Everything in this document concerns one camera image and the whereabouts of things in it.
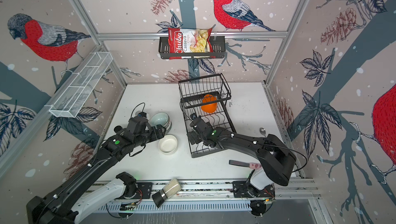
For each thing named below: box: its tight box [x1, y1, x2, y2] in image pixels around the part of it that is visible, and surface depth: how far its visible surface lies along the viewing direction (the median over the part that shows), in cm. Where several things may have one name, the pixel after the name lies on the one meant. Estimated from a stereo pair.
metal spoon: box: [259, 126, 267, 138], surface depth 95 cm
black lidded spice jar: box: [113, 125, 123, 134], surface depth 87 cm
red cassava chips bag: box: [168, 27, 216, 60], surface depth 89 cm
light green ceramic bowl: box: [149, 112, 172, 133], surface depth 90 cm
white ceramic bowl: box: [158, 134, 178, 156], surface depth 89 cm
